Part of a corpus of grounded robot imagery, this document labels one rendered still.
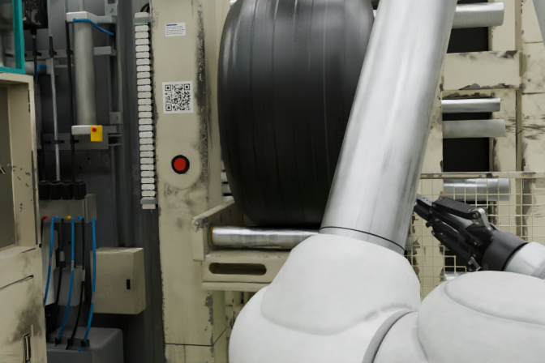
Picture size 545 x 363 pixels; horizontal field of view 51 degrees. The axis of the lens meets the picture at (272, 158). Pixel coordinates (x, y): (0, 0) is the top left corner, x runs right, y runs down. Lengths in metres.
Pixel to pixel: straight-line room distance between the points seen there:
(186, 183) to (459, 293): 0.96
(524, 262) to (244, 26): 0.67
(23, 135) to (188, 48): 0.41
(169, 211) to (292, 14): 0.56
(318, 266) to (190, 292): 0.85
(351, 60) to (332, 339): 0.65
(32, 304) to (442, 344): 1.00
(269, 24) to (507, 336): 0.83
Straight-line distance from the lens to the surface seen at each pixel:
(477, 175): 1.72
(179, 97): 1.38
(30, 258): 1.33
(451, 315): 0.50
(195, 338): 1.46
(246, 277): 1.27
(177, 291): 1.44
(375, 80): 0.71
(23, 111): 1.34
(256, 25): 1.16
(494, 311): 0.49
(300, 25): 1.14
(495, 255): 0.93
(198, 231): 1.26
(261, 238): 1.27
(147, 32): 1.47
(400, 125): 0.68
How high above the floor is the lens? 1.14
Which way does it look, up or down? 3 degrees down
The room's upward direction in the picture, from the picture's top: 2 degrees counter-clockwise
